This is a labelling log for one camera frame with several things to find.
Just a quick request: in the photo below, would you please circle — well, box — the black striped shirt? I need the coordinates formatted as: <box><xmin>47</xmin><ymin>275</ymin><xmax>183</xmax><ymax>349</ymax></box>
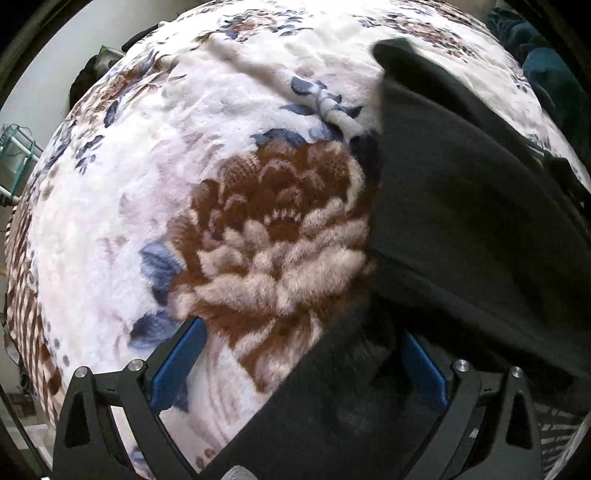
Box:
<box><xmin>202</xmin><ymin>39</ymin><xmax>590</xmax><ymax>479</ymax></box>

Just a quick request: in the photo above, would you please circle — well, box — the green metal rack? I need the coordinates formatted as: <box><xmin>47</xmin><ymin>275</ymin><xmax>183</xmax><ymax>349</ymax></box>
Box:
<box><xmin>0</xmin><ymin>124</ymin><xmax>42</xmax><ymax>207</ymax></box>

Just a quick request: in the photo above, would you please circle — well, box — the floral fleece blanket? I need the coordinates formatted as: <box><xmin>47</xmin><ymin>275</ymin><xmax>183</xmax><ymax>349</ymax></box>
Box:
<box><xmin>6</xmin><ymin>1</ymin><xmax>590</xmax><ymax>479</ymax></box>

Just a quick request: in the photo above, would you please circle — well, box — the teal clothing pile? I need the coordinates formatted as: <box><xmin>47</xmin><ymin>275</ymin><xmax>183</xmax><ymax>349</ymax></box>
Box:
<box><xmin>486</xmin><ymin>7</ymin><xmax>590</xmax><ymax>163</ymax></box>

